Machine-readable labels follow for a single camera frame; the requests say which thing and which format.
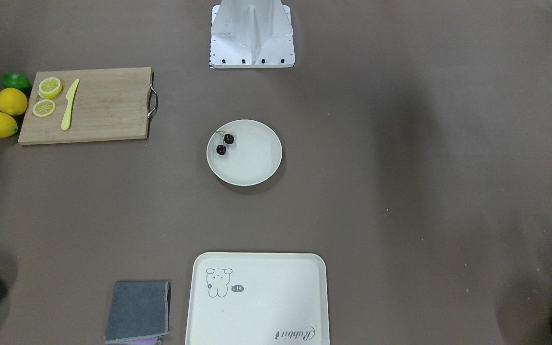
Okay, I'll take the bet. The dark red cherry pair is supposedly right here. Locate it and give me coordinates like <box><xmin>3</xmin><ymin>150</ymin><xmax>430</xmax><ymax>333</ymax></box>
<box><xmin>215</xmin><ymin>130</ymin><xmax>235</xmax><ymax>155</ymax></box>

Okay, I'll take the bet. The cream rabbit tray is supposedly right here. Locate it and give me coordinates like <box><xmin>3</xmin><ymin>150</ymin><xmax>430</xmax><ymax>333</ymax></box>
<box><xmin>185</xmin><ymin>253</ymin><xmax>330</xmax><ymax>345</ymax></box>

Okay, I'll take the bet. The round white plate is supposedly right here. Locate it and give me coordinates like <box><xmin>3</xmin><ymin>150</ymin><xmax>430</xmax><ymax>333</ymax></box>
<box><xmin>206</xmin><ymin>119</ymin><xmax>283</xmax><ymax>186</ymax></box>

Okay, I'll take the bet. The folded grey cloth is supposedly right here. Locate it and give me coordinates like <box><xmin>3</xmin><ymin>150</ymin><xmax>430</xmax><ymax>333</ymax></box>
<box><xmin>104</xmin><ymin>280</ymin><xmax>170</xmax><ymax>345</ymax></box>

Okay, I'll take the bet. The wooden cutting board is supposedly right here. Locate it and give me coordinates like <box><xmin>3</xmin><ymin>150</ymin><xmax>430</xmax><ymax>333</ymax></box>
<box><xmin>18</xmin><ymin>67</ymin><xmax>158</xmax><ymax>146</ymax></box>

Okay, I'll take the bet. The yellow plastic knife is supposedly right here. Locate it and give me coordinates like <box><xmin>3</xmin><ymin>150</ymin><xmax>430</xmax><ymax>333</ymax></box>
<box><xmin>60</xmin><ymin>79</ymin><xmax>80</xmax><ymax>131</ymax></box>

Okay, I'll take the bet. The lemon half slice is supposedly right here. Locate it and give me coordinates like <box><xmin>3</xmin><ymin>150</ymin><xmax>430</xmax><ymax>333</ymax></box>
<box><xmin>38</xmin><ymin>77</ymin><xmax>63</xmax><ymax>100</ymax></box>

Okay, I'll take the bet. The green lime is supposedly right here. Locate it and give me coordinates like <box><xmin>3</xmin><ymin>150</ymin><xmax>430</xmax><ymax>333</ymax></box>
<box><xmin>1</xmin><ymin>73</ymin><xmax>32</xmax><ymax>92</ymax></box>

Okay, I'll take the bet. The white pillar with base plate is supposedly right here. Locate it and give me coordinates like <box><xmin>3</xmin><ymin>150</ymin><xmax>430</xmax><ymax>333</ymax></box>
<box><xmin>209</xmin><ymin>0</ymin><xmax>296</xmax><ymax>69</ymax></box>

